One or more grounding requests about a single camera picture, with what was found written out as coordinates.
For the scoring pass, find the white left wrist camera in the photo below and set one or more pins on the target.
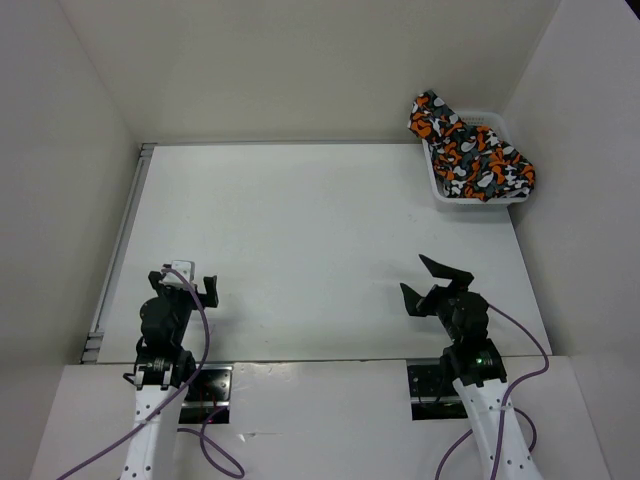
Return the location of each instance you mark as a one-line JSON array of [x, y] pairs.
[[178, 273]]

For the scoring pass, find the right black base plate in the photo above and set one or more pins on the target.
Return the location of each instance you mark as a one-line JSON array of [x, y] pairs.
[[432, 396]]

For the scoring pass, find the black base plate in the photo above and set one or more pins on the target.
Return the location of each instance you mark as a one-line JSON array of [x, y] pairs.
[[432, 396], [210, 393]]

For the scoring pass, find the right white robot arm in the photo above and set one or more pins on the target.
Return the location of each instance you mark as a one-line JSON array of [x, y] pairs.
[[474, 368]]

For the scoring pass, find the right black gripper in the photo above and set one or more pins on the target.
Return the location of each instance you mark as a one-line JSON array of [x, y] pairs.
[[417, 305]]

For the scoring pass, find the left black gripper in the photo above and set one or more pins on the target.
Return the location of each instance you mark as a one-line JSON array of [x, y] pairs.
[[166, 290]]

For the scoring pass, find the orange camouflage shorts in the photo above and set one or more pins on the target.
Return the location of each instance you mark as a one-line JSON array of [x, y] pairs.
[[469, 162]]

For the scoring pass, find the aluminium table rail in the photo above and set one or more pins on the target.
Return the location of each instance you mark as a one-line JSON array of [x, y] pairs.
[[94, 339]]

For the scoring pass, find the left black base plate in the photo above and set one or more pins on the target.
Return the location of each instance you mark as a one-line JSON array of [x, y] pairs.
[[210, 393]]

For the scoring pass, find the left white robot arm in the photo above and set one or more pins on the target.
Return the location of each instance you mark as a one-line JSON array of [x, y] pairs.
[[164, 370]]

